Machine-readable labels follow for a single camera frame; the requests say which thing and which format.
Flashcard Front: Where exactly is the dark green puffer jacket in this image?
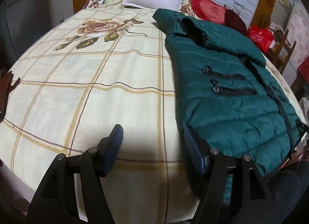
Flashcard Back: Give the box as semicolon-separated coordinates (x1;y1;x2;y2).
152;8;306;206

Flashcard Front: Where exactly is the floral cream bed sheet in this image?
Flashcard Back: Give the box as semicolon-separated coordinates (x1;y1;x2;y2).
1;8;308;223

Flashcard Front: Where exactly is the dark red phone case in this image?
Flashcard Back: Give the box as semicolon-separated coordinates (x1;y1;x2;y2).
0;71;20;122

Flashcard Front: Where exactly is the wooden shelf rack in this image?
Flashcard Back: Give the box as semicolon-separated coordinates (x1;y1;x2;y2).
266;22;296;74

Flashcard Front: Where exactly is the red shopping bag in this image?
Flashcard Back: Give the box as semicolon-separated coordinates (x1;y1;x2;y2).
248;25;275;53

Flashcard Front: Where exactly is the dark red velvet cushion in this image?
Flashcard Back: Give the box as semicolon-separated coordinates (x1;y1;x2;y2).
224;9;248;37

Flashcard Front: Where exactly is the red heart cushion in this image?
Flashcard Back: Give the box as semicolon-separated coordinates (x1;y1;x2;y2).
191;0;226;24

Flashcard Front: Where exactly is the grey wardrobe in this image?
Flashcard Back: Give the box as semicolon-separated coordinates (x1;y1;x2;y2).
1;0;73;70

